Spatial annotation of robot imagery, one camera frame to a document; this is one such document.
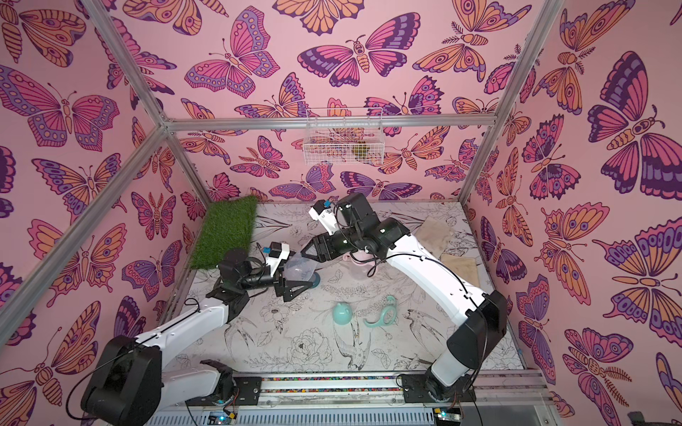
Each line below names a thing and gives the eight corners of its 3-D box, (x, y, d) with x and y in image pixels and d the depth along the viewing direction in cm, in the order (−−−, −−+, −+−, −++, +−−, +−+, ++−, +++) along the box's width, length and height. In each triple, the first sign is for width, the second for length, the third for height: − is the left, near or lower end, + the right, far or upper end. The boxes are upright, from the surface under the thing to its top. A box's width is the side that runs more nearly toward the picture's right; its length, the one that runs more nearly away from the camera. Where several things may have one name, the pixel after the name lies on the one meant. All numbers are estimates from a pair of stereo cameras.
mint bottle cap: (332, 325, 88) (332, 320, 84) (333, 308, 91) (332, 303, 88) (352, 325, 88) (352, 320, 84) (351, 308, 91) (352, 303, 88)
